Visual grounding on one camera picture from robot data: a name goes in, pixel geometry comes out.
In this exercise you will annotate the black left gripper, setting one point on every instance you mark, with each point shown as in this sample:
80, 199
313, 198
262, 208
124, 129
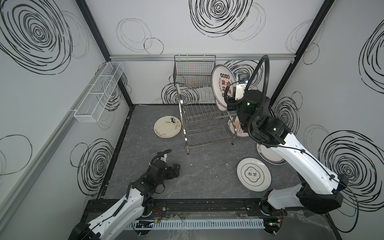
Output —
173, 170

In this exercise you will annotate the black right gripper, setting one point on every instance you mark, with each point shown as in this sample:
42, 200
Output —
233, 102

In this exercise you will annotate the red text green rim plate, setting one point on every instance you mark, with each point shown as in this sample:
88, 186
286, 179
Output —
222, 77

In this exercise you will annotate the cream floral plate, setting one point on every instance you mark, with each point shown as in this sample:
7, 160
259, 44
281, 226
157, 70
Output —
167, 127

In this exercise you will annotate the white plate thin green line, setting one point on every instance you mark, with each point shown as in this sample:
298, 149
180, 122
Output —
254, 175

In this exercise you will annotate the sunburst plate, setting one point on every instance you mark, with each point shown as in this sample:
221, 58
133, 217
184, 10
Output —
237, 127
220, 107

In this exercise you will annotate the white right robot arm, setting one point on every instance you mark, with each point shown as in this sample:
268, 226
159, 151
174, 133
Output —
320, 189

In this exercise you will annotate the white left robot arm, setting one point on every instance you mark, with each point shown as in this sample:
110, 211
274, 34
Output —
137, 202

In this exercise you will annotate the stainless steel dish rack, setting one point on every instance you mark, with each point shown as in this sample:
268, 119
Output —
204, 123

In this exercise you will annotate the white slotted cable duct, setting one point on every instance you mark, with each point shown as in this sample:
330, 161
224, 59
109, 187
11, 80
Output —
215, 224

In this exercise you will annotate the green rim red ring plate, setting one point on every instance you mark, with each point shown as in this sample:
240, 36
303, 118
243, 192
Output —
270, 156

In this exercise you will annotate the black wire wall basket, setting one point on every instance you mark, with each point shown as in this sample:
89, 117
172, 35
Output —
193, 73

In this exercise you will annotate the white wire wall shelf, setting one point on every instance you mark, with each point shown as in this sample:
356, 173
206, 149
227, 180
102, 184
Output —
97, 97

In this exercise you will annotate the aluminium wall rail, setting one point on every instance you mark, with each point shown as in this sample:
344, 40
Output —
200, 57

